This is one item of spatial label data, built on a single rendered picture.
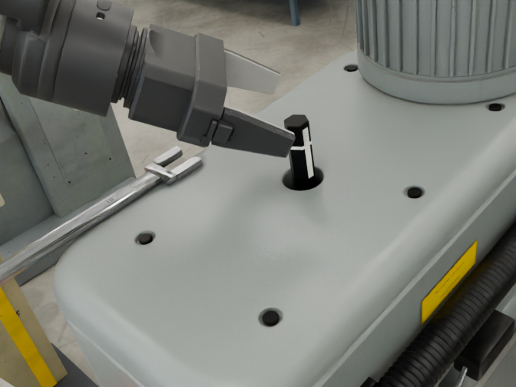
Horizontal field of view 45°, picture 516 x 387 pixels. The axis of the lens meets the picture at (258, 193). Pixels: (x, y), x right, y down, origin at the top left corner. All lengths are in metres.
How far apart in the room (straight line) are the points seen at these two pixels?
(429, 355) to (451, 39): 0.28
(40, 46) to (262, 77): 0.20
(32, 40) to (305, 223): 0.25
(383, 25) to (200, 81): 0.23
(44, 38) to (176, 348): 0.23
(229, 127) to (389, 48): 0.23
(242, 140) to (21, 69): 0.17
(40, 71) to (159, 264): 0.17
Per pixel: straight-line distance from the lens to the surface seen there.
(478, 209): 0.58
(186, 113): 0.47
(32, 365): 2.88
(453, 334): 0.54
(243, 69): 0.57
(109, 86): 0.48
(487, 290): 0.58
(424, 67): 0.63
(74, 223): 0.57
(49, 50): 0.48
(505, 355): 0.90
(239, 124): 0.47
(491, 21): 0.61
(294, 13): 5.56
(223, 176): 0.58
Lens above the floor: 2.23
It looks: 38 degrees down
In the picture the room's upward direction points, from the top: 11 degrees counter-clockwise
